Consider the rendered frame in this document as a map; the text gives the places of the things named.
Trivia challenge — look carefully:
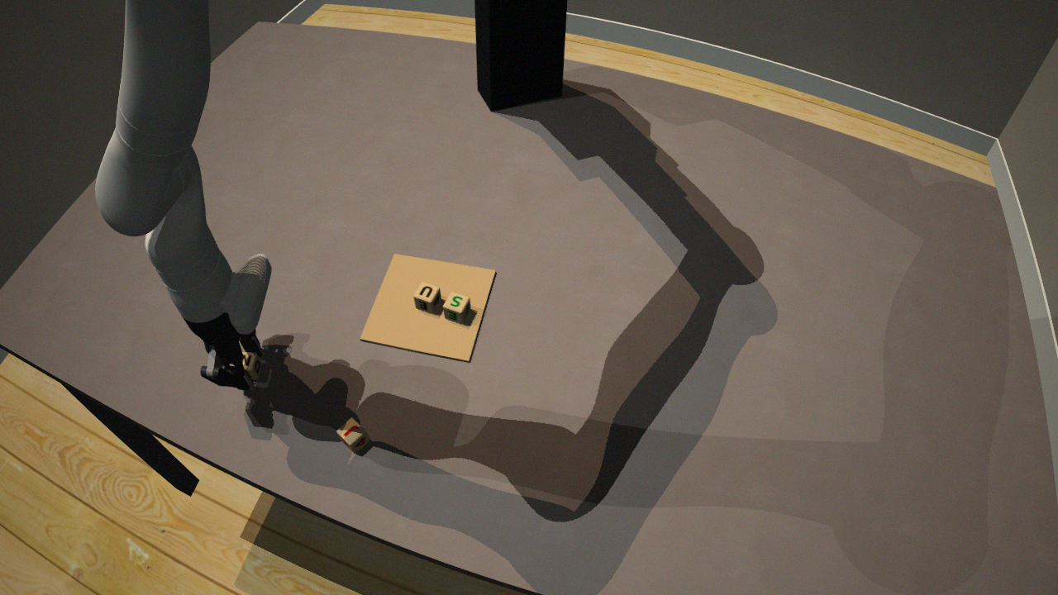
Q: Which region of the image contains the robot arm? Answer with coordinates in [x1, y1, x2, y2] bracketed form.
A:
[95, 0, 272, 335]

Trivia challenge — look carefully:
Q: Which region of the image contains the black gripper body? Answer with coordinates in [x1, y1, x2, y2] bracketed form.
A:
[184, 312, 235, 355]

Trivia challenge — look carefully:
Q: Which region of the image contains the light orange mat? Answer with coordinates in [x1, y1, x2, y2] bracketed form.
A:
[360, 254, 496, 363]

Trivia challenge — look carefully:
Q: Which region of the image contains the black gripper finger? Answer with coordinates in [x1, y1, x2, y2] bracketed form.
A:
[239, 330, 263, 357]
[200, 330, 255, 390]

